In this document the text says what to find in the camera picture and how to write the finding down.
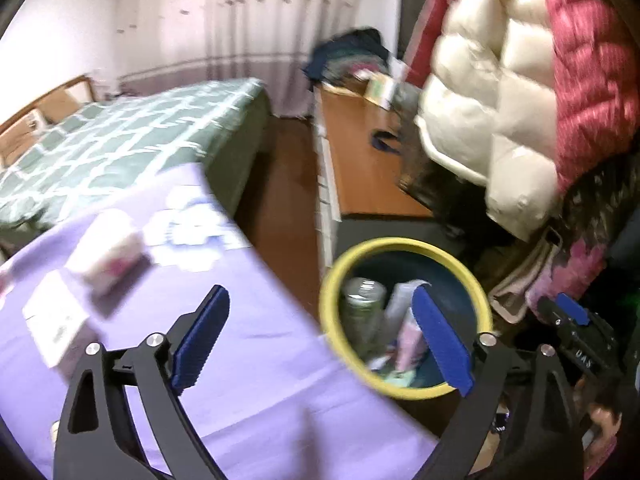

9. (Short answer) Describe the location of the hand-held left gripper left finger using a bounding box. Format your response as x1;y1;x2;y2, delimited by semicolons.
52;284;232;480

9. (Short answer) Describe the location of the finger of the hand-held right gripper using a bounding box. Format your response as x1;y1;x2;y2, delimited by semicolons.
538;292;615;342

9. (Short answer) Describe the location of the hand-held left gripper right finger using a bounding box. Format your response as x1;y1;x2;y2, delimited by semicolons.
411;284;586;480

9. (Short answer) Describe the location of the pink printed packet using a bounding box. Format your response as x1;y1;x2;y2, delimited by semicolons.
395;307;431;371

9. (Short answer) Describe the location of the yellow-rimmed trash bin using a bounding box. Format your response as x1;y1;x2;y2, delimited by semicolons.
318;237;493;402

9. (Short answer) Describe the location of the person's right hand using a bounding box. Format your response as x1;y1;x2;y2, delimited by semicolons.
587;402;625;448

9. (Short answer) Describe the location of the purple floral tablecloth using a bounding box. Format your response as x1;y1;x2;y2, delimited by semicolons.
0;162;441;480

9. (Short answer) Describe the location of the beige bag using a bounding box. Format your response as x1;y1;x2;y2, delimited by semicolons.
487;227;563;326

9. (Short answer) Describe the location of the dark floral garment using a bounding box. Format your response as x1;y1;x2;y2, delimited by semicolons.
530;155;640;311

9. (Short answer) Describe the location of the white paper cup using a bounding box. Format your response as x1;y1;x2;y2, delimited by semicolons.
65;208;143;297

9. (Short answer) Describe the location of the pink milk carton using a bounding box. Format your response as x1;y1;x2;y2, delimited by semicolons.
22;270;98;378

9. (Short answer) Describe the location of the dark patterned bag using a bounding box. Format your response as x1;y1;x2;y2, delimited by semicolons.
395;82;451;211

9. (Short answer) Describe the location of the long wooden cabinet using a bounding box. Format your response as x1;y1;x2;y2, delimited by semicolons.
311;82;436;266

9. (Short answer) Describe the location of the small dark blue object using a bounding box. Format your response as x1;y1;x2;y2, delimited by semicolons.
370;130;403;153

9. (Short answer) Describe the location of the cream puffer jacket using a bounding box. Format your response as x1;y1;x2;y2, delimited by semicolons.
414;0;563;241

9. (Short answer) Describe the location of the bed with green plaid quilt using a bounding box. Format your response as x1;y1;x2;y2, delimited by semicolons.
0;78;273;241

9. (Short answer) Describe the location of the pink puffer jacket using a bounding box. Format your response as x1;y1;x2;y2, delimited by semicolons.
537;0;640;196

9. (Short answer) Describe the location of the green printed box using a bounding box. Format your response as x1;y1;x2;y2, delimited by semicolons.
365;72;401;108

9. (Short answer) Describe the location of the brown pillow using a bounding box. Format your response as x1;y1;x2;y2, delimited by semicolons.
37;87;81;123

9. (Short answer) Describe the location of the wooden headboard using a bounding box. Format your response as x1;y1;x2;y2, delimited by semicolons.
0;74;98;168

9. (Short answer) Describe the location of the pile of dark clothes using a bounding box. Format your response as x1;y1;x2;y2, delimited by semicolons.
301;27;393;86

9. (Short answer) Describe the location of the pink striped curtain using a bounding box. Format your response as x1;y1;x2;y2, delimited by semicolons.
117;0;401;121

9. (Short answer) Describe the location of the black television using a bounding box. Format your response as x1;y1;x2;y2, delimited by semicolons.
397;0;441;61

